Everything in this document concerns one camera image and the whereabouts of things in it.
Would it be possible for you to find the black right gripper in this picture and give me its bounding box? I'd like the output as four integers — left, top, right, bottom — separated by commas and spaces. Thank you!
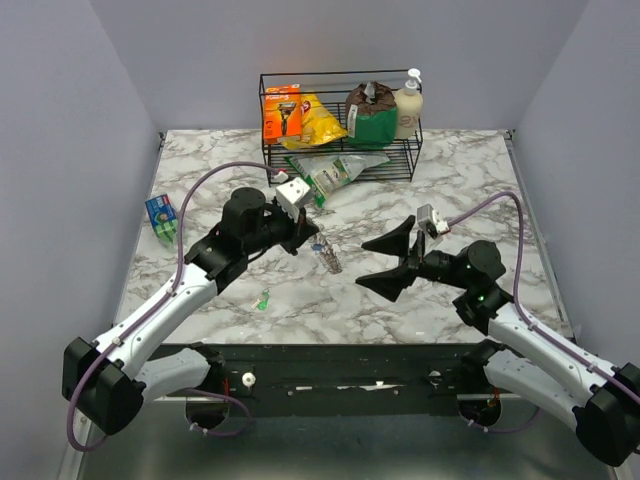
356, 214, 472, 301

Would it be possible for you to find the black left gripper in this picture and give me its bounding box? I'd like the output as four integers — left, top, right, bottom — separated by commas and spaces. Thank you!
244, 199, 320, 256

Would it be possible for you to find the green key tag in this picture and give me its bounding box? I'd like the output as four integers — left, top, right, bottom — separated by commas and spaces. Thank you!
252, 289, 270, 311

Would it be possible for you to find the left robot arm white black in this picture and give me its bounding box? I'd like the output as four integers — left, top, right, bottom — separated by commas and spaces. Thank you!
62, 179, 319, 436

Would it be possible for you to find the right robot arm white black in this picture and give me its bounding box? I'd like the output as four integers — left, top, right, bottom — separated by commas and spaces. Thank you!
356, 216, 639, 467

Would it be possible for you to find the green white plastic pouch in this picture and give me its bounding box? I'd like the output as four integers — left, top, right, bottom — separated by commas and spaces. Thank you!
284, 153, 389, 207

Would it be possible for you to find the yellow snack bag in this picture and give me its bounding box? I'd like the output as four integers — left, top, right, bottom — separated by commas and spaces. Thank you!
283, 93, 348, 150

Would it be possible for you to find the orange razor package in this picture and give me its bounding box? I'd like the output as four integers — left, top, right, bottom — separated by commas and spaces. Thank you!
263, 84, 302, 145

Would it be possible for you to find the brown green bag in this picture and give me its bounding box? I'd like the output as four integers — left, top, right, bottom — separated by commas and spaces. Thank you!
345, 81, 397, 150

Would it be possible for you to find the blue green toothpaste box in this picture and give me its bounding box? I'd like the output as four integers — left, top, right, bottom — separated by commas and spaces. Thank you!
145, 194, 180, 246

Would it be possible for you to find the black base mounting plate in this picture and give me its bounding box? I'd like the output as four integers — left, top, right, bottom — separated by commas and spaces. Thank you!
102, 342, 584, 419

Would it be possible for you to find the cream lotion pump bottle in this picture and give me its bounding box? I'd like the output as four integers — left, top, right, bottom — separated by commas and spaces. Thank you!
394, 68, 423, 140

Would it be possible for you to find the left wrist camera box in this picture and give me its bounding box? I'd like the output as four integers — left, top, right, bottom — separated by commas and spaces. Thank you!
275, 177, 314, 210

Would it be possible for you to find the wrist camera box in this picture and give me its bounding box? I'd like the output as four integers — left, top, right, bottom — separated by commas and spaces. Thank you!
416, 204, 450, 239
275, 177, 314, 210

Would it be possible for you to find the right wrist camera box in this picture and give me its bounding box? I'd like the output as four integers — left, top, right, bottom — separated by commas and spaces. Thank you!
416, 204, 450, 239

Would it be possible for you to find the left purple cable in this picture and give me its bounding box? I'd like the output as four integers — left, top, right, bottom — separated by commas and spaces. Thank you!
65, 161, 291, 453

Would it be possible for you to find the purple cable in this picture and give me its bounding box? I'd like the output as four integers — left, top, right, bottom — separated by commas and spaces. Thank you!
439, 190, 640, 434
65, 161, 291, 453

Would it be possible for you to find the black wire shelf rack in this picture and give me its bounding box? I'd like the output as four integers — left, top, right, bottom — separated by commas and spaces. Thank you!
259, 69, 424, 188

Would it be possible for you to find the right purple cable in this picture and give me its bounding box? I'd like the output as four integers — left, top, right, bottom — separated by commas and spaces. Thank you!
439, 190, 640, 434

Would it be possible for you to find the aluminium rail frame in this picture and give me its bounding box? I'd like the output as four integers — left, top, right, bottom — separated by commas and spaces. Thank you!
54, 389, 621, 480

